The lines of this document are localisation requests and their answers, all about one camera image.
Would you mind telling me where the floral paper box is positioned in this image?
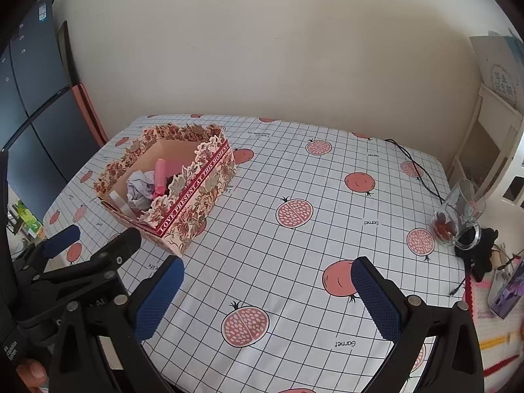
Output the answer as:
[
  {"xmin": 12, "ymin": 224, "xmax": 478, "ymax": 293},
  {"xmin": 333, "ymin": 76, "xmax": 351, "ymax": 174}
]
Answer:
[{"xmin": 94, "ymin": 125, "xmax": 238, "ymax": 254}]

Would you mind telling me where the black plush object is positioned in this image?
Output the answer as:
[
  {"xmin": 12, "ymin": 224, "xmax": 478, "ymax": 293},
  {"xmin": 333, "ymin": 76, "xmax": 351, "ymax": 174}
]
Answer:
[{"xmin": 460, "ymin": 227, "xmax": 500, "ymax": 283}]

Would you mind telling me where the purple box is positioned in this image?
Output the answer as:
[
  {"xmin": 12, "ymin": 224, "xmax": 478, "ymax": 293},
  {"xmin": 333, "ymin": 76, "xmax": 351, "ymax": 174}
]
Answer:
[{"xmin": 489, "ymin": 258, "xmax": 524, "ymax": 320}]

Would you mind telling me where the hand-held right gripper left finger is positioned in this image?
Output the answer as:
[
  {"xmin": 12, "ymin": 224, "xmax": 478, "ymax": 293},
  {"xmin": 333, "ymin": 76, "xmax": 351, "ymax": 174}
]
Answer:
[{"xmin": 49, "ymin": 256, "xmax": 186, "ymax": 393}]

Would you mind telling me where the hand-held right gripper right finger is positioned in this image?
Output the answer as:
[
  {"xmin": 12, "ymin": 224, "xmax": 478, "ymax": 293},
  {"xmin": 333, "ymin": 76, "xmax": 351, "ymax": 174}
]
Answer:
[{"xmin": 351, "ymin": 256, "xmax": 486, "ymax": 393}]

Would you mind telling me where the pink perforated plastic tube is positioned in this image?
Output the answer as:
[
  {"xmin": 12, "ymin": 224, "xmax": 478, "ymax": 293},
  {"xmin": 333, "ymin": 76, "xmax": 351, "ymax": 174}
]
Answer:
[{"xmin": 152, "ymin": 159, "xmax": 183, "ymax": 199}]

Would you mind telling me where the cable with metal plug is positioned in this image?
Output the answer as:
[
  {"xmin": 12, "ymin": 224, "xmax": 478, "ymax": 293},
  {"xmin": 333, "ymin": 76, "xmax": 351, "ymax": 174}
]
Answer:
[{"xmin": 448, "ymin": 274, "xmax": 476, "ymax": 296}]

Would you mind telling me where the crochet mat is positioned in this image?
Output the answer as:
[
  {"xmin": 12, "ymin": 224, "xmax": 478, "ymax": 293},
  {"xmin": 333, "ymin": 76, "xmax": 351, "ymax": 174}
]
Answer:
[{"xmin": 462, "ymin": 274, "xmax": 524, "ymax": 379}]

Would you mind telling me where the glass mug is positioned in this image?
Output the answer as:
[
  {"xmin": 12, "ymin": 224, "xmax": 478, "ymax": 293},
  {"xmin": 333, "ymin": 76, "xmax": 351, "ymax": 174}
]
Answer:
[{"xmin": 432, "ymin": 178, "xmax": 488, "ymax": 250}]

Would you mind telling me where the white shelf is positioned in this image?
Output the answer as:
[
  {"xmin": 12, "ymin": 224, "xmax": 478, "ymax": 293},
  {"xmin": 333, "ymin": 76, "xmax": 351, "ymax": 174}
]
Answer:
[{"xmin": 450, "ymin": 84, "xmax": 524, "ymax": 209}]

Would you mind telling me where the person's left hand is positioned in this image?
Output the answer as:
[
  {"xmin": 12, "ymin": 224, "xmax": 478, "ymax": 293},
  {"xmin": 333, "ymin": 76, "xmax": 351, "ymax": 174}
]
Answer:
[{"xmin": 15, "ymin": 358, "xmax": 49, "ymax": 387}]

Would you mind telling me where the dark blue cabinet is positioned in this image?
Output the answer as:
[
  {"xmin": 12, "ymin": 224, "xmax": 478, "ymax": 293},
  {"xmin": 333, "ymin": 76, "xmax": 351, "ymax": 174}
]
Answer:
[{"xmin": 0, "ymin": 0, "xmax": 107, "ymax": 222}]

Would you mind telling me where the white paper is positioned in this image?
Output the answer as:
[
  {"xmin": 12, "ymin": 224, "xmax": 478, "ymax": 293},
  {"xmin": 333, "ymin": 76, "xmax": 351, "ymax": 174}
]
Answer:
[{"xmin": 127, "ymin": 172, "xmax": 157, "ymax": 210}]

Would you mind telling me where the black cable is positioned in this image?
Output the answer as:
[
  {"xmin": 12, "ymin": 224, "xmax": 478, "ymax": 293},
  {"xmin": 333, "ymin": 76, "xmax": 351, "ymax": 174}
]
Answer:
[{"xmin": 385, "ymin": 139, "xmax": 445, "ymax": 203}]

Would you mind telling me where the green bottle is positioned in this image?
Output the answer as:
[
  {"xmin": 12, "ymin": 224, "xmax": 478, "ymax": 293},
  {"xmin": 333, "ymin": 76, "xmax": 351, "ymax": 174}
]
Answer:
[{"xmin": 8, "ymin": 200, "xmax": 44, "ymax": 238}]

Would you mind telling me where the salmon pink board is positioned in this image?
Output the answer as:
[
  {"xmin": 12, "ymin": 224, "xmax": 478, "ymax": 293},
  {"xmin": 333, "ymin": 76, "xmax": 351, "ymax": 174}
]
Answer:
[{"xmin": 67, "ymin": 84, "xmax": 109, "ymax": 148}]

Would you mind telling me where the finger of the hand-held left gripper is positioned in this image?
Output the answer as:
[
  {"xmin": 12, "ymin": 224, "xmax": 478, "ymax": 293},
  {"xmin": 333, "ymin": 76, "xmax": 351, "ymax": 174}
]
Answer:
[
  {"xmin": 14, "ymin": 224, "xmax": 82, "ymax": 279},
  {"xmin": 35, "ymin": 227, "xmax": 142, "ymax": 295}
]

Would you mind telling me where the desktop with pomegranate grid tablecloth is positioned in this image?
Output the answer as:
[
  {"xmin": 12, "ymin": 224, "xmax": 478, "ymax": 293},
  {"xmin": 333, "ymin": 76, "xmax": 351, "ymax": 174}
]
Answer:
[{"xmin": 43, "ymin": 115, "xmax": 471, "ymax": 393}]

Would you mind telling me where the pile of red dates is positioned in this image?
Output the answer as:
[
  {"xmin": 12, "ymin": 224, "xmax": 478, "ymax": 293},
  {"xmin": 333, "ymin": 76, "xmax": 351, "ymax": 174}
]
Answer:
[{"xmin": 435, "ymin": 217, "xmax": 458, "ymax": 240}]

